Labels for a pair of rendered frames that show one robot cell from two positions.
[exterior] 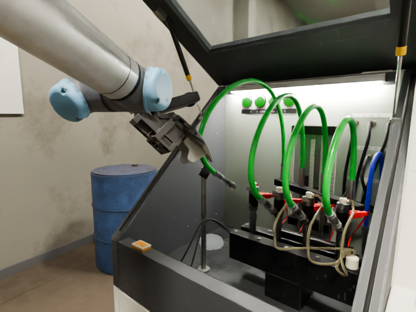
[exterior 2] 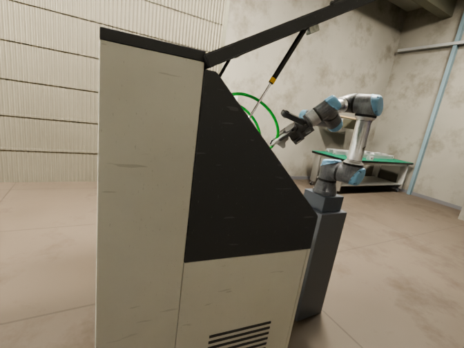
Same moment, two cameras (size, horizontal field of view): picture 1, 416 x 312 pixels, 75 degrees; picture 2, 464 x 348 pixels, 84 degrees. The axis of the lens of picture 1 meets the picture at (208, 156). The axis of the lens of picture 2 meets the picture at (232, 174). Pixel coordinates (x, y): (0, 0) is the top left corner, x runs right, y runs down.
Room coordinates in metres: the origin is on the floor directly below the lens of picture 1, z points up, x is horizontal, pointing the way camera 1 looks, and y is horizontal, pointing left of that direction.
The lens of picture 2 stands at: (1.92, 0.40, 1.34)
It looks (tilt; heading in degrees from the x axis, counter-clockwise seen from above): 14 degrees down; 206
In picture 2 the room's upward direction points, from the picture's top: 8 degrees clockwise
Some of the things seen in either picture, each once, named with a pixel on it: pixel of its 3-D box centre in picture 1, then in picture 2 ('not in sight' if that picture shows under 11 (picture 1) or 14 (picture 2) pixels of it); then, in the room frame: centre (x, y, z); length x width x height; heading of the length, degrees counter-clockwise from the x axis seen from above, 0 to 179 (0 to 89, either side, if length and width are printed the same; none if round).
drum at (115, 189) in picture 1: (126, 214); not in sight; (2.38, 0.75, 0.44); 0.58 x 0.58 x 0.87
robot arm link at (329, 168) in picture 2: not in sight; (331, 168); (0.15, 0.25, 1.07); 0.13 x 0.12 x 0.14; 70
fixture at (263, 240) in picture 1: (290, 268); not in sight; (0.69, -0.23, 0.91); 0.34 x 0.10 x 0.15; 50
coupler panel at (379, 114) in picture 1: (367, 154); not in sight; (0.82, -0.49, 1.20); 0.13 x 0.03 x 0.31; 50
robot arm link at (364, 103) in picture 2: not in sight; (358, 140); (0.19, 0.38, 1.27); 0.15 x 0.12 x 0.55; 70
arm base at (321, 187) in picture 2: not in sight; (325, 185); (0.15, 0.25, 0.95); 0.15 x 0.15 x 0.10
